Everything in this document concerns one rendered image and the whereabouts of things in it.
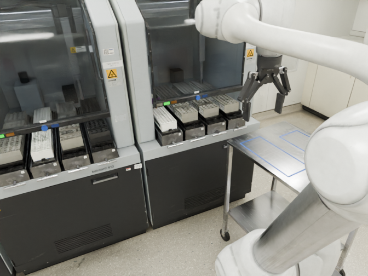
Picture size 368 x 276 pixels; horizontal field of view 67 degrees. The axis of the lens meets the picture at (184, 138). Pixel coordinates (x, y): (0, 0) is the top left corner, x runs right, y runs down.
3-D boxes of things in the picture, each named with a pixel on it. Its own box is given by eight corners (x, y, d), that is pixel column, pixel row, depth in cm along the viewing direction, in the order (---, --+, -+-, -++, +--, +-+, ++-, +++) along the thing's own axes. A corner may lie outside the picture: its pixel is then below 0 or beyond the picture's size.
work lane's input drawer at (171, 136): (133, 105, 221) (132, 95, 216) (149, 102, 226) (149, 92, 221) (164, 150, 163) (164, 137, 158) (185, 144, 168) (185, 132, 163)
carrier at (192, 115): (196, 118, 179) (196, 109, 176) (197, 119, 177) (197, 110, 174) (180, 122, 175) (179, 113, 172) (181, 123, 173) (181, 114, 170)
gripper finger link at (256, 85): (270, 76, 87) (268, 73, 86) (248, 105, 89) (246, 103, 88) (263, 73, 90) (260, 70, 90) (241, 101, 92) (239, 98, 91)
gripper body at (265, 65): (266, 58, 81) (263, 88, 86) (289, 55, 84) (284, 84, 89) (251, 53, 87) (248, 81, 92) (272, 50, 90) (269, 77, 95)
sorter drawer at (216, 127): (168, 98, 231) (168, 88, 226) (184, 96, 236) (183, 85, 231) (210, 138, 173) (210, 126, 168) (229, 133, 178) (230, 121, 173)
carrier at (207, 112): (217, 113, 184) (217, 105, 181) (218, 114, 182) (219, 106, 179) (201, 116, 180) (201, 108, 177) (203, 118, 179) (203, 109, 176)
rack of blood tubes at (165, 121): (147, 114, 190) (147, 106, 187) (161, 111, 194) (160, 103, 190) (162, 133, 167) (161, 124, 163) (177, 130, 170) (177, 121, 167)
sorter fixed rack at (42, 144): (35, 137, 167) (32, 128, 164) (53, 134, 170) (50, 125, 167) (34, 164, 143) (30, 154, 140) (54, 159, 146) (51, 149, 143)
